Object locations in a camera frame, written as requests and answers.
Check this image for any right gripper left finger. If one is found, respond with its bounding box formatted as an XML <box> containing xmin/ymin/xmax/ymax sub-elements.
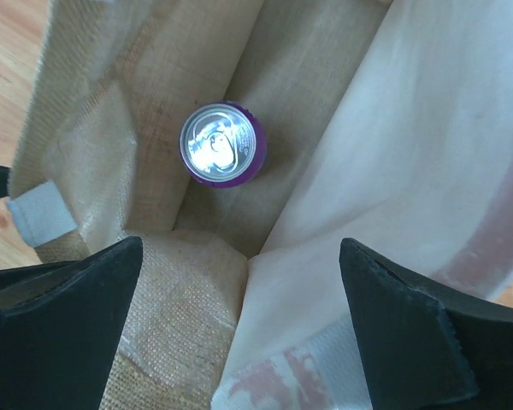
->
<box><xmin>0</xmin><ymin>237</ymin><xmax>143</xmax><ymax>409</ymax></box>

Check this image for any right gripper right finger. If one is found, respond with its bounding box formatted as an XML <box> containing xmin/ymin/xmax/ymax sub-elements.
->
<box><xmin>339</xmin><ymin>238</ymin><xmax>513</xmax><ymax>409</ymax></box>

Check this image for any purple soda can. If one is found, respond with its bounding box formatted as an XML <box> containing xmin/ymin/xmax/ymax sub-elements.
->
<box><xmin>180</xmin><ymin>101</ymin><xmax>267</xmax><ymax>188</ymax></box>

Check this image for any burlap canvas bag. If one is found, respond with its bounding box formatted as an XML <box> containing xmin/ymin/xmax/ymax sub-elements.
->
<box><xmin>8</xmin><ymin>1</ymin><xmax>513</xmax><ymax>409</ymax></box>

